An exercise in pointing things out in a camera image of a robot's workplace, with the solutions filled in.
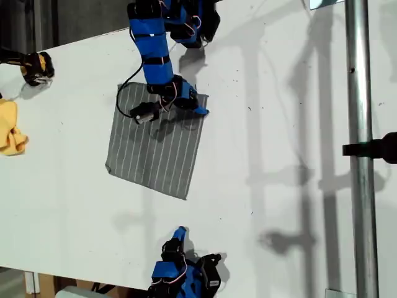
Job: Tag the grey striped towel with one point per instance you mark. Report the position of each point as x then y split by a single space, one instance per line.
155 161

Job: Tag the white plastic container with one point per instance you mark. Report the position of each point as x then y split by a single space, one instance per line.
71 293

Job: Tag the brown cardboard box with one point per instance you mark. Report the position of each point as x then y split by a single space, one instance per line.
46 285

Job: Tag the yellow cloth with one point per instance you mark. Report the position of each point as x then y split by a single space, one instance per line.
7 124

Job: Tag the black clamp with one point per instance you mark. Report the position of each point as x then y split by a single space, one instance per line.
381 149

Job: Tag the black camera box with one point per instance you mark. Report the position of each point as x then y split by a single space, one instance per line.
212 273
145 111

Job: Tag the white bracket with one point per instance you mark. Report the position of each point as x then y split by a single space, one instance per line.
31 282

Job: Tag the steel post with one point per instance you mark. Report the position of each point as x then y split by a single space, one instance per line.
359 93

